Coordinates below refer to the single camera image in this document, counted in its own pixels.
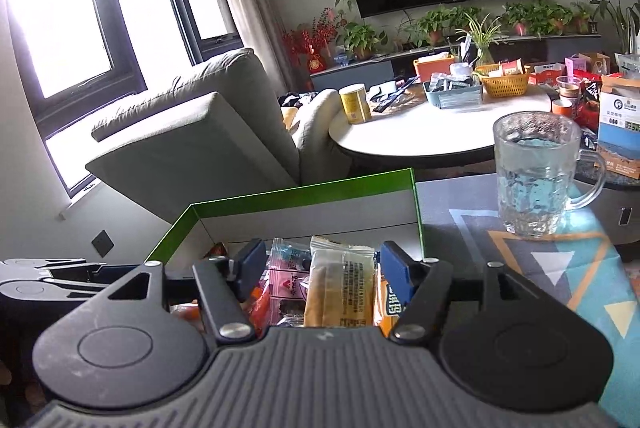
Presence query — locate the pale yellow cake packet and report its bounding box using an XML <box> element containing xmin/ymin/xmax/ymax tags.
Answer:
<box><xmin>304</xmin><ymin>235</ymin><xmax>375</xmax><ymax>327</ymax></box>

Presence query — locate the pink candy bag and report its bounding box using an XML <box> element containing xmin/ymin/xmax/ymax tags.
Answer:
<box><xmin>267</xmin><ymin>237</ymin><xmax>312</xmax><ymax>326</ymax></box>

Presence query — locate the orange yellow snack bag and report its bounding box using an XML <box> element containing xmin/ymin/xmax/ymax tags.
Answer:
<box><xmin>373</xmin><ymin>264</ymin><xmax>404</xmax><ymax>337</ymax></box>

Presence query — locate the green cardboard box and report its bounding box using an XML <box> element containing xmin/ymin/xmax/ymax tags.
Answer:
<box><xmin>144</xmin><ymin>167</ymin><xmax>426</xmax><ymax>328</ymax></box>

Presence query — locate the patterned teal table mat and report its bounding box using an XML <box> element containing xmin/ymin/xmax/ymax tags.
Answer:
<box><xmin>416</xmin><ymin>174</ymin><xmax>639</xmax><ymax>427</ymax></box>

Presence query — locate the grey armchair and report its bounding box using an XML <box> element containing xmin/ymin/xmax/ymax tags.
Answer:
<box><xmin>86</xmin><ymin>48</ymin><xmax>352</xmax><ymax>222</ymax></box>

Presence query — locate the white round coffee table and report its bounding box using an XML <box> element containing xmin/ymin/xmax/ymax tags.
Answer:
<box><xmin>329</xmin><ymin>86</ymin><xmax>551</xmax><ymax>170</ymax></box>

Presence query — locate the yellow tin can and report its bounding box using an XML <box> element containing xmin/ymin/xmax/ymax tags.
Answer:
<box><xmin>338</xmin><ymin>84</ymin><xmax>371</xmax><ymax>125</ymax></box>

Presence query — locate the clear glass mug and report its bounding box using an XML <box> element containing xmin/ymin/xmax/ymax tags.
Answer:
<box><xmin>492</xmin><ymin>110</ymin><xmax>606</xmax><ymax>237</ymax></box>

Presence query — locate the blue storage tray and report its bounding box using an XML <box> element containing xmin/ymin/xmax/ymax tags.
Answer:
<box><xmin>422</xmin><ymin>73</ymin><xmax>483</xmax><ymax>110</ymax></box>

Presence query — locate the orange box on table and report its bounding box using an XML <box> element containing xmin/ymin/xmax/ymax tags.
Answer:
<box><xmin>413</xmin><ymin>54</ymin><xmax>457</xmax><ymax>82</ymax></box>

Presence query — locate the woven yellow basket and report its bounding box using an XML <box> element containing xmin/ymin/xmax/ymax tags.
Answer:
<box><xmin>474</xmin><ymin>64</ymin><xmax>528</xmax><ymax>99</ymax></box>

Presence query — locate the red flower decoration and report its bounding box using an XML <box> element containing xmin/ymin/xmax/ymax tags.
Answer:
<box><xmin>281</xmin><ymin>8</ymin><xmax>346</xmax><ymax>75</ymax></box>

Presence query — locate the spider plant in vase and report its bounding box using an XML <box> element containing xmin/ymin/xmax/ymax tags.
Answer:
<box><xmin>459</xmin><ymin>12</ymin><xmax>506</xmax><ymax>66</ymax></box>

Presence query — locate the blue white paper box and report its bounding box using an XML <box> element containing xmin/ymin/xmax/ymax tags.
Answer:
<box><xmin>597</xmin><ymin>74</ymin><xmax>640</xmax><ymax>180</ymax></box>

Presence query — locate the black window frame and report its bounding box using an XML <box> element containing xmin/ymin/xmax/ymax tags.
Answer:
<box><xmin>0</xmin><ymin>0</ymin><xmax>246</xmax><ymax>129</ymax></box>

